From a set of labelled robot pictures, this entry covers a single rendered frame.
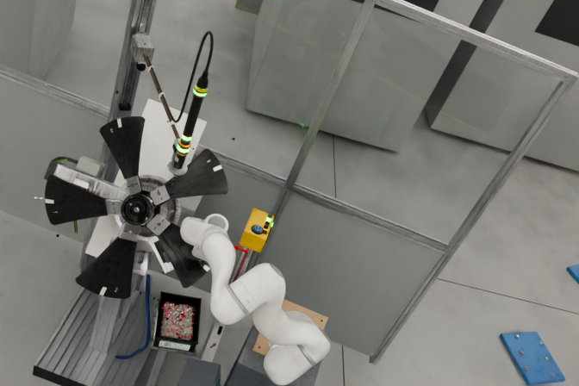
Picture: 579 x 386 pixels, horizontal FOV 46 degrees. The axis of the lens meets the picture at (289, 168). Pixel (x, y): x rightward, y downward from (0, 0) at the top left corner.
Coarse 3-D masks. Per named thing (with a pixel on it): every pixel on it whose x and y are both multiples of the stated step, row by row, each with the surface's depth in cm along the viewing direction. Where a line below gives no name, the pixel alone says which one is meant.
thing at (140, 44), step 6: (138, 36) 280; (144, 36) 281; (132, 42) 281; (138, 42) 276; (144, 42) 278; (150, 42) 279; (132, 48) 281; (138, 48) 274; (144, 48) 276; (150, 48) 277; (138, 54) 276; (150, 54) 279; (138, 60) 278; (144, 60) 280; (150, 60) 281
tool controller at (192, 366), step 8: (192, 360) 215; (200, 360) 215; (184, 368) 212; (192, 368) 213; (200, 368) 213; (208, 368) 213; (216, 368) 213; (184, 376) 210; (192, 376) 210; (200, 376) 210; (208, 376) 211; (216, 376) 211; (184, 384) 208; (192, 384) 208; (200, 384) 208; (208, 384) 208; (216, 384) 212
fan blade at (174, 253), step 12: (168, 228) 263; (180, 228) 266; (168, 240) 260; (180, 240) 262; (168, 252) 258; (180, 252) 260; (180, 264) 258; (192, 264) 260; (180, 276) 257; (192, 276) 258
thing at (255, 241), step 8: (256, 216) 296; (264, 216) 298; (272, 216) 300; (248, 224) 291; (256, 224) 293; (264, 224) 294; (248, 232) 288; (240, 240) 292; (248, 240) 291; (256, 240) 290; (264, 240) 289; (256, 248) 292
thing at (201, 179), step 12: (204, 156) 269; (192, 168) 267; (204, 168) 265; (180, 180) 264; (192, 180) 263; (204, 180) 262; (216, 180) 262; (168, 192) 262; (180, 192) 260; (192, 192) 259; (204, 192) 259; (216, 192) 259
